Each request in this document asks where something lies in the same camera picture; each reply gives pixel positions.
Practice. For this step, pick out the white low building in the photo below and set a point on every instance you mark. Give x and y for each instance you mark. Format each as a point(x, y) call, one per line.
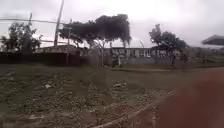
point(135, 53)

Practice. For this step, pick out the large spreading tree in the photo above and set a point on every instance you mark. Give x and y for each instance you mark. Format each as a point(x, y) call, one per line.
point(106, 28)

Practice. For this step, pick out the rough grass ground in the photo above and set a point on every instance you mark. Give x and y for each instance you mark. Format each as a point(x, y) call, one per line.
point(66, 90)

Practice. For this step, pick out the pale kerb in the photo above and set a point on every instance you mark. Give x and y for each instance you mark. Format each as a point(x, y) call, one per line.
point(133, 113)

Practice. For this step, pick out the tall leaning pole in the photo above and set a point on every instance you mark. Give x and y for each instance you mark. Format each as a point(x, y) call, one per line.
point(58, 23)

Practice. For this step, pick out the small dark tree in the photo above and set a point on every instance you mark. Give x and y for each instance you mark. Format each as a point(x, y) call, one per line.
point(20, 38)

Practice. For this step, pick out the dark roof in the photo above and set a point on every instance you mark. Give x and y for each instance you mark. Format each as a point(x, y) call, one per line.
point(215, 40)

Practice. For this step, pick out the dark wall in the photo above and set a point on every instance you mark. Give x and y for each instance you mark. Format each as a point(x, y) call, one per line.
point(36, 58)

